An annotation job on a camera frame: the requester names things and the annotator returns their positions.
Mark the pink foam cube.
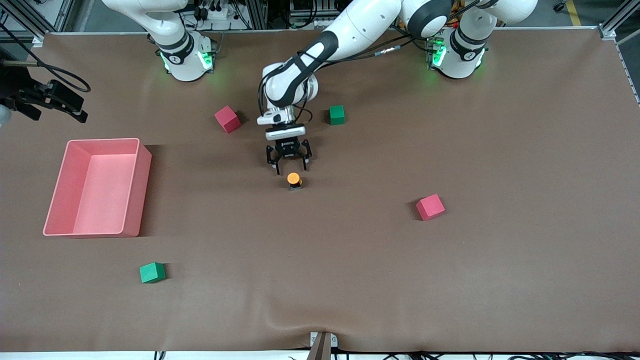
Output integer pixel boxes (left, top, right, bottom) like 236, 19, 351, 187
214, 105, 242, 134
415, 193, 446, 222

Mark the pink plastic bin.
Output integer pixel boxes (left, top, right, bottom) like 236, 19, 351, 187
42, 137, 153, 238

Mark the brown table mat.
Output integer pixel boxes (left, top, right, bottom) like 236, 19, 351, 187
0, 29, 640, 353

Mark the white terminal strip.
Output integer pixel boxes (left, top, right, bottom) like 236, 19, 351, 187
295, 16, 333, 30

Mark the white power strip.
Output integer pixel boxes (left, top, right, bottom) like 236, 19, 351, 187
199, 1, 237, 22

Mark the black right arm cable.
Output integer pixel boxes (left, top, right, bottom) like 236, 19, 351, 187
0, 22, 92, 94

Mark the aluminium frame beam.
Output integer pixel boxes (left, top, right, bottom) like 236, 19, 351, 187
0, 0, 47, 48
597, 0, 640, 42

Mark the aluminium frame post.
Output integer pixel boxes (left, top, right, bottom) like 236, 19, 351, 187
247, 0, 269, 30

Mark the metal bracket with post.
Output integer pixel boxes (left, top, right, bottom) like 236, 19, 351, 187
307, 331, 339, 360

